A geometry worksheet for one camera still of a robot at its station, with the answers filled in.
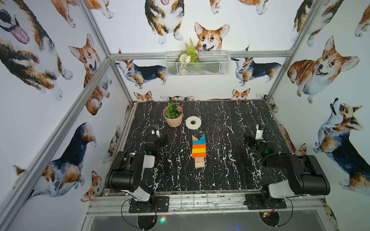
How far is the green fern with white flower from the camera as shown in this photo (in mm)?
813

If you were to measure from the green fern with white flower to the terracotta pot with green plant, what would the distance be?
0.26m

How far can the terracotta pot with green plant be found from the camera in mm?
970
